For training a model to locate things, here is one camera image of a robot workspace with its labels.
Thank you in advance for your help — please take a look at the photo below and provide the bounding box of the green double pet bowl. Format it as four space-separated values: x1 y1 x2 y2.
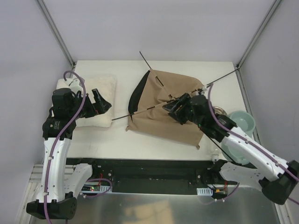
221 111 256 165

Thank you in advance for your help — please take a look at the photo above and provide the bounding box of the left circuit board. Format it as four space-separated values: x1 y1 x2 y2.
81 184 112 194

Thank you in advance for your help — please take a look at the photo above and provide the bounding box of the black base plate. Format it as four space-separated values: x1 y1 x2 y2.
66 158 225 195

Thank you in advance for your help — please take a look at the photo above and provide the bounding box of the steel pet bowl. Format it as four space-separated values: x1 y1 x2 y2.
212 106 228 116

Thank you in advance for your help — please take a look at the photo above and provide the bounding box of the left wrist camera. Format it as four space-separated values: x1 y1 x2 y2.
65 78 84 94

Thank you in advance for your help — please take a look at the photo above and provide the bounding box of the left aluminium frame post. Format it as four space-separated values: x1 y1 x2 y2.
35 0 76 68

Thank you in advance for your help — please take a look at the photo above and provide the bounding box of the right aluminium frame post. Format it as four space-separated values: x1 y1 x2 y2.
236 0 284 70

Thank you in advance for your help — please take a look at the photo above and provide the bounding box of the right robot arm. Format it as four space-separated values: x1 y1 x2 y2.
163 93 299 205

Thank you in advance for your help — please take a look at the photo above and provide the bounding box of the circuit board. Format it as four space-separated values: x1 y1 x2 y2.
196 188 227 196
81 184 112 194

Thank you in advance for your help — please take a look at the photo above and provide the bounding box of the clear plastic bottle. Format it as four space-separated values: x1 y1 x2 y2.
209 138 221 163

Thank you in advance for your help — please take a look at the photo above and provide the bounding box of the aluminium frame post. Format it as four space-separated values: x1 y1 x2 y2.
236 0 284 70
35 0 76 68

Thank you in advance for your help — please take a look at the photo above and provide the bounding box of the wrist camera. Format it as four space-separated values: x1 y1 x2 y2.
65 78 84 94
197 86 207 95

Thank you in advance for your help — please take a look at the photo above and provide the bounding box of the white fluffy cushion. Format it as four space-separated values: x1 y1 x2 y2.
51 76 116 128

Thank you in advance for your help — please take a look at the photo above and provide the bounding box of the beige pet tent fabric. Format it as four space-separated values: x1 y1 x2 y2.
127 70 203 147

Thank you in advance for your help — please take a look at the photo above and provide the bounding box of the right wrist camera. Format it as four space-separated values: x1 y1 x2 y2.
197 86 207 95

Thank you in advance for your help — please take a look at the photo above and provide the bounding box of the right circuit board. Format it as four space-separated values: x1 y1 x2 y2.
196 188 227 196

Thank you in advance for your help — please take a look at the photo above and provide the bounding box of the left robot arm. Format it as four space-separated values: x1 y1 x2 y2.
26 88 111 221

